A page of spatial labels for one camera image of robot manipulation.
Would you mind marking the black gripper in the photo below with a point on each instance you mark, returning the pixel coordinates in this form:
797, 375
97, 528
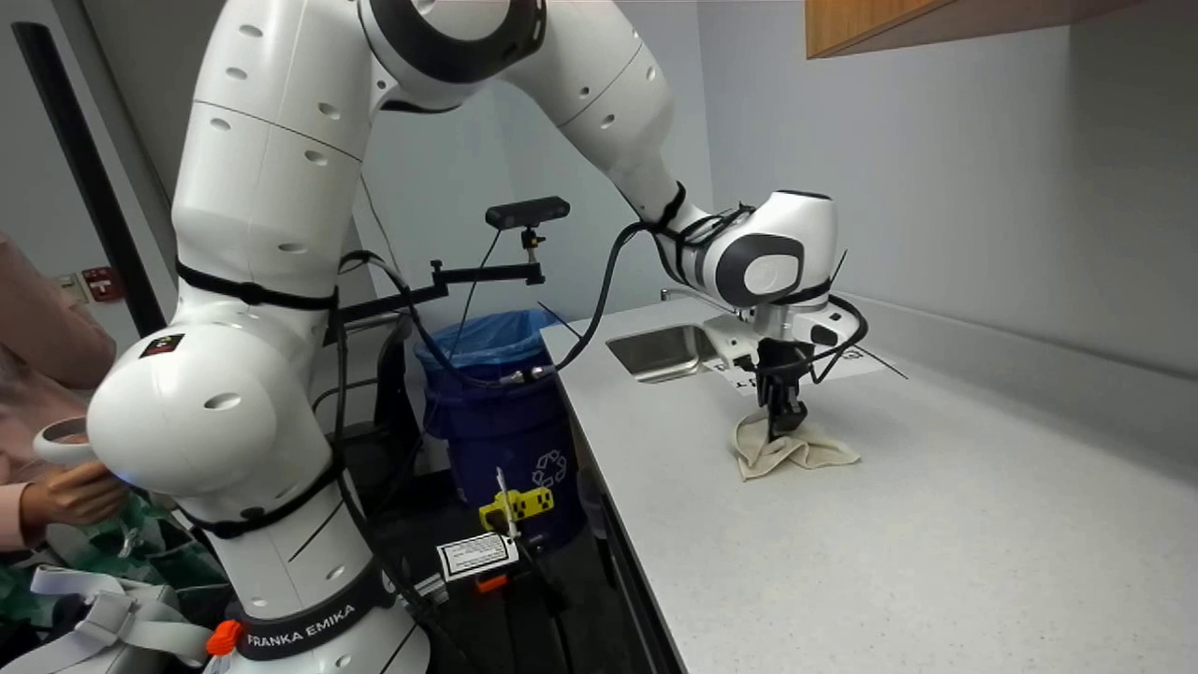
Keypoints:
785, 372

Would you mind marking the cream cloth towel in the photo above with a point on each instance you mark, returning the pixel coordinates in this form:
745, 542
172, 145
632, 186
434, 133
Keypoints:
797, 450

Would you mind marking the white handheld controller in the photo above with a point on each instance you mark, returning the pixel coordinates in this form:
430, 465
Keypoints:
60, 441

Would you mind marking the pink sleeved forearm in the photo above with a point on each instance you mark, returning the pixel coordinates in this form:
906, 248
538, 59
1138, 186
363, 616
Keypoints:
30, 325

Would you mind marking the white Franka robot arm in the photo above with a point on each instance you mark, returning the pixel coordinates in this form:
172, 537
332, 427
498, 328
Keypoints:
249, 248

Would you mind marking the person's hand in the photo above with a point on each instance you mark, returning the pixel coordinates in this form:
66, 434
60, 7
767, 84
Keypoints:
75, 496

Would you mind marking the white paper marker sheet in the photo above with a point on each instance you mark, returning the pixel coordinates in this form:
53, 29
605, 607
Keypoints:
853, 360

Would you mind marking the steel sink basin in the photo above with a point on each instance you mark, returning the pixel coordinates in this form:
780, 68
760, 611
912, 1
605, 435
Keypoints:
659, 351

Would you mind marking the yellow clamp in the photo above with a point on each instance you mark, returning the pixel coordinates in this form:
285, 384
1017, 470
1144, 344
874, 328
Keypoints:
513, 509

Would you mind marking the blue trash bin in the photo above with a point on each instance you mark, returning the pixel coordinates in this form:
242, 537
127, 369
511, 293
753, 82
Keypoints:
498, 415

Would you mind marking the white label tag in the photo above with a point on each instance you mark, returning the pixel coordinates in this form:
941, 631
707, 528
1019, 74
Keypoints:
476, 555

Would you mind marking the orange round knob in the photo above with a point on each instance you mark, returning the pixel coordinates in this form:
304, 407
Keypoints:
223, 637

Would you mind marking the green patterned cloth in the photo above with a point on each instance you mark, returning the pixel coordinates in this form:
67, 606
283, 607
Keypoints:
126, 547

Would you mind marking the black stereo camera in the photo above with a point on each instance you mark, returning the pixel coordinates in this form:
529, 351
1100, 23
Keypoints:
526, 210

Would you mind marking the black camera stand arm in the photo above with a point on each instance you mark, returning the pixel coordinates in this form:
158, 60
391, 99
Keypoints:
451, 284

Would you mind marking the wooden wall cabinet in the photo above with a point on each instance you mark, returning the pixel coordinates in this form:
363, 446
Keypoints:
901, 23

